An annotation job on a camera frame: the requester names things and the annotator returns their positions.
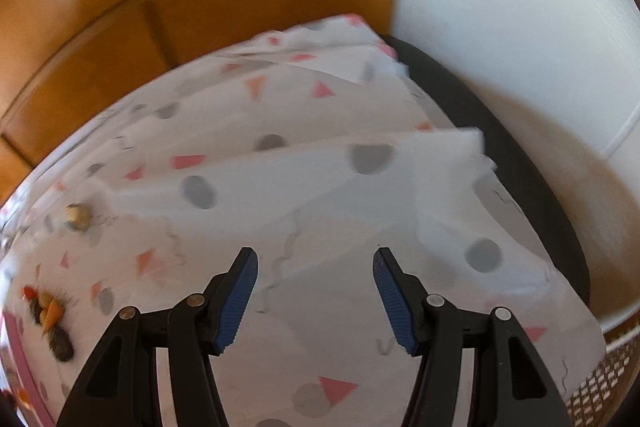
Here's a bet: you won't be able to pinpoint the dark brown mangosteen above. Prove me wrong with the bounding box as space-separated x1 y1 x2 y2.
47 325 75 363

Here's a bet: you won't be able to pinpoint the yellow round fruit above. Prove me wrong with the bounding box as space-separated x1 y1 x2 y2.
65 202 93 232

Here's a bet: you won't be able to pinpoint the wicker basket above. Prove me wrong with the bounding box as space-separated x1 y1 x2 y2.
566 326 639 426

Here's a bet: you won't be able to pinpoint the pink tray box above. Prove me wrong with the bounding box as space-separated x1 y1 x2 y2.
1 312 55 427

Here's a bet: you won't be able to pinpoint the white patterned tablecloth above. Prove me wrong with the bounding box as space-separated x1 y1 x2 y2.
1 16 605 426

